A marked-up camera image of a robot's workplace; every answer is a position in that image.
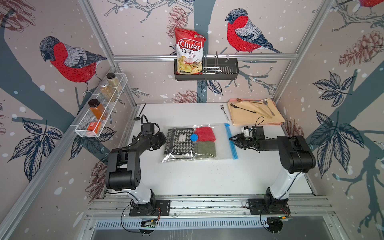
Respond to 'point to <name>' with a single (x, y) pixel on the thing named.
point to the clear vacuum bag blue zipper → (225, 149)
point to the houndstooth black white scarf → (178, 143)
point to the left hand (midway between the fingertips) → (168, 135)
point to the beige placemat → (241, 117)
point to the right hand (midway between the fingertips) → (230, 138)
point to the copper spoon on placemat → (239, 100)
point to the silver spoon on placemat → (265, 102)
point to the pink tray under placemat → (235, 100)
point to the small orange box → (94, 126)
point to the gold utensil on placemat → (267, 114)
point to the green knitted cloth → (204, 149)
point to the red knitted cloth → (205, 133)
